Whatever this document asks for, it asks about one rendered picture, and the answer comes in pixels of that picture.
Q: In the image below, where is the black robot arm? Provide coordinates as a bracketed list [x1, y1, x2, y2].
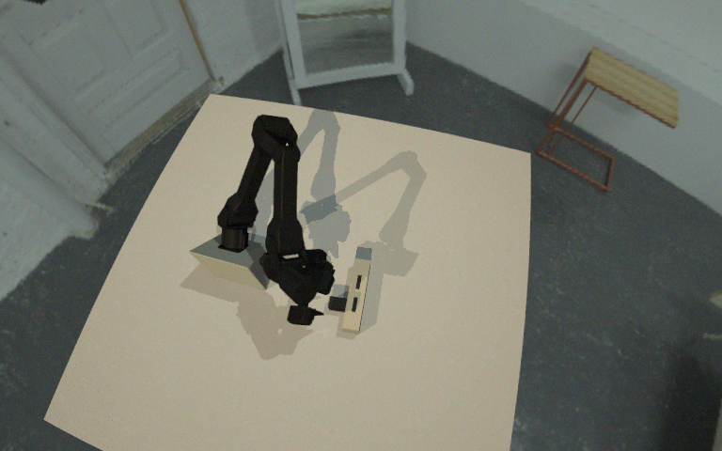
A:
[217, 115, 335, 305]

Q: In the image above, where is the black two-prong plug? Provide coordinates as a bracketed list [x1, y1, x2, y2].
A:
[328, 296, 347, 312]

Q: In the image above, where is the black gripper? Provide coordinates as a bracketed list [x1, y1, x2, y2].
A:
[287, 249, 327, 325]

